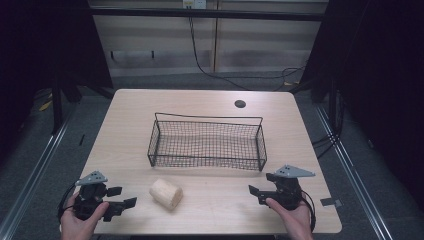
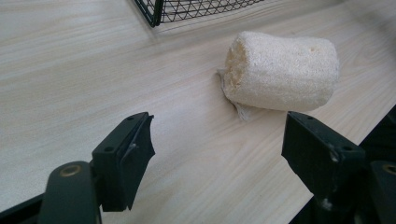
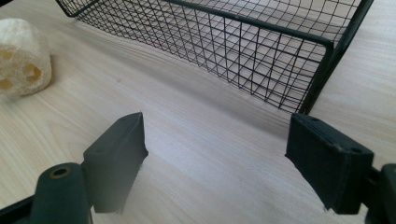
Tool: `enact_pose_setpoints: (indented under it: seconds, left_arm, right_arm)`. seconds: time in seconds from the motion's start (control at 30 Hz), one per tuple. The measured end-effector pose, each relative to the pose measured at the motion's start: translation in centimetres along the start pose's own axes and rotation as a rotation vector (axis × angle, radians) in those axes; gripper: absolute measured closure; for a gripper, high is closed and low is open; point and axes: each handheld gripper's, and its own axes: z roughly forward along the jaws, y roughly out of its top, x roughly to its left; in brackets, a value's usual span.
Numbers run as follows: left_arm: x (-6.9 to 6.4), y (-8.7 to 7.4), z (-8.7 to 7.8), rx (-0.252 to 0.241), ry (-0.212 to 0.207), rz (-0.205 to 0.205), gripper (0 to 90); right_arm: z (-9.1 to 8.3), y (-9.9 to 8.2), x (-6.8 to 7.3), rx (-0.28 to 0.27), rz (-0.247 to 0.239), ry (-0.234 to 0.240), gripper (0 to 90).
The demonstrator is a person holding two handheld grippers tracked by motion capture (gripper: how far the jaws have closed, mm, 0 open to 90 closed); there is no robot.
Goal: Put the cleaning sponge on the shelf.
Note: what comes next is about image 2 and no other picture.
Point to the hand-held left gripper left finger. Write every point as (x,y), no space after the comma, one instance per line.
(124,161)

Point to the beige loofah sponge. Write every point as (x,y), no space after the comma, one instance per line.
(280,71)

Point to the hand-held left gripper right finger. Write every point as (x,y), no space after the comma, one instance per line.
(320,158)

